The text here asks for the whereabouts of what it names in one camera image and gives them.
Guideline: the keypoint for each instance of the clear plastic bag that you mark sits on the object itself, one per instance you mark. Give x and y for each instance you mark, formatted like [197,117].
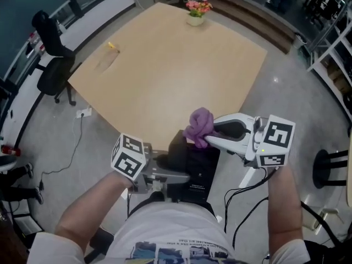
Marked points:
[105,60]

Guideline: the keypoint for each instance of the person's white printed t-shirt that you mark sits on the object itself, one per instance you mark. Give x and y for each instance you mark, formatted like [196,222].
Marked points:
[170,230]

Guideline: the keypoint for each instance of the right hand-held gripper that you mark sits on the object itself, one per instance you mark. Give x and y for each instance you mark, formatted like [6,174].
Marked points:
[275,139]

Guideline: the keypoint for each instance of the wooden step platform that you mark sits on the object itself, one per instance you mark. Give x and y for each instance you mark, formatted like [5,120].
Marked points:
[253,18]

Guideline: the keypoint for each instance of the white waste bucket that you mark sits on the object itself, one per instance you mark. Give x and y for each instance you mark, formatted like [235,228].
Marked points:
[299,40]

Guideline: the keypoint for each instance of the white framed board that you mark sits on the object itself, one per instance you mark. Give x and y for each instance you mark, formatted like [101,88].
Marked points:
[27,225]

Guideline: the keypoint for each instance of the person's right forearm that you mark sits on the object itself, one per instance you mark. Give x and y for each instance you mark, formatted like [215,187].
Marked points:
[284,208]

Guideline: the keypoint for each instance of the black box with cord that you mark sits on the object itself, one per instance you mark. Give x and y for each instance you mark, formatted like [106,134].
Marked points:
[198,169]

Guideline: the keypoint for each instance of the person's left forearm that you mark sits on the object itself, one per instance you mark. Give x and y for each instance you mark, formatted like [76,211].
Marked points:
[90,208]

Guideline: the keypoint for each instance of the purple cloth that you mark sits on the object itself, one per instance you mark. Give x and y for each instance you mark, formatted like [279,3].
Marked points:
[199,125]

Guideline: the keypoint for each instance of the white power strip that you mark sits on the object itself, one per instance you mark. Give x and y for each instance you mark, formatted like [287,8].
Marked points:
[83,113]

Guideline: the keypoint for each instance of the light wooden table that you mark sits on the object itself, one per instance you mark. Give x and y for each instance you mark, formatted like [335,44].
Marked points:
[170,73]

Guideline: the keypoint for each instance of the black office chair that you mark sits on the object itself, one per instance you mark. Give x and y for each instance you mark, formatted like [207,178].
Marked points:
[55,73]

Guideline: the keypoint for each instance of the red white cylinder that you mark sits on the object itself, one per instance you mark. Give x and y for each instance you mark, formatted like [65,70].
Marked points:
[11,150]

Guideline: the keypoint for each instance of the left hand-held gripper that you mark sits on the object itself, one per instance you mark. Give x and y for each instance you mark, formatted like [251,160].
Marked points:
[127,158]

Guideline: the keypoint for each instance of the white shelving rack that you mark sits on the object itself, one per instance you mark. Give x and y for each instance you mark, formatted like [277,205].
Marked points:
[338,51]

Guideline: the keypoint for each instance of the dark framed window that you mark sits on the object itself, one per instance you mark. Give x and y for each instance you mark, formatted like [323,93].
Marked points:
[27,10]

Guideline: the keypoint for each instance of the pink flowers in white pot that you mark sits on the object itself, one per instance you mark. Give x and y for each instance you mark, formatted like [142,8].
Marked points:
[195,14]

